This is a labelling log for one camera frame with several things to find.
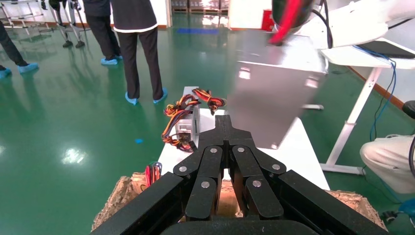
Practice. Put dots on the brown pulp divider box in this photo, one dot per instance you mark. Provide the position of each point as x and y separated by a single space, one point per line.
123 198

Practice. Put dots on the seated person in beige trousers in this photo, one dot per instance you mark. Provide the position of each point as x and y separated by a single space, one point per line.
389 159

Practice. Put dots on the white desk with legs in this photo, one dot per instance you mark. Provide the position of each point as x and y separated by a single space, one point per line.
356 60

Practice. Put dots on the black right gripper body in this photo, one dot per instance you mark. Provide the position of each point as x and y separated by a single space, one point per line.
278 9

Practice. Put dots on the white table leg with foot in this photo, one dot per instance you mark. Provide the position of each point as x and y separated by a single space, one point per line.
314 106

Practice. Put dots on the red box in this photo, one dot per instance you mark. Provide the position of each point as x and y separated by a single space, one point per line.
267 21

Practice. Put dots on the grey legged robot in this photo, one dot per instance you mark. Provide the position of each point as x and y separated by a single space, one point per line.
67 43

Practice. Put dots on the black laptop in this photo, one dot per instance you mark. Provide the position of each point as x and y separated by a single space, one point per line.
389 49

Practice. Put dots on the stacked boxes on pallets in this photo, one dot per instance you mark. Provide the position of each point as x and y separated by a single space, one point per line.
197 5

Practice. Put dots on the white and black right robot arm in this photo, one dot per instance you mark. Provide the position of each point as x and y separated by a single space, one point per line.
356 22

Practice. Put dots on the white metal trolley frame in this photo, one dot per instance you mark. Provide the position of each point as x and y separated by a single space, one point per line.
22 26

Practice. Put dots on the person in dark clothes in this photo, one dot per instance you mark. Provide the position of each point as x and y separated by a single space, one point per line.
103 32

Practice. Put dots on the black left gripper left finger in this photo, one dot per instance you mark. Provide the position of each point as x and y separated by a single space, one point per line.
207 162

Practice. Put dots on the blue floor mat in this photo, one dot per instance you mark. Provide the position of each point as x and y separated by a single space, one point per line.
191 31

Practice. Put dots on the small blue floor scrap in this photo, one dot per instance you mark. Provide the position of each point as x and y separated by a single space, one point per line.
139 141

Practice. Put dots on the person in blue shoe covers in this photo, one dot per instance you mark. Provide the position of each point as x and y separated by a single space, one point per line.
9 48

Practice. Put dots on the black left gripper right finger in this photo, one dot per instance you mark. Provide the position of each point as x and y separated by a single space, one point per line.
246 162

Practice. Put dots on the person with white-hemmed black top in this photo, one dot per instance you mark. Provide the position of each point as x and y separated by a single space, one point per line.
139 48

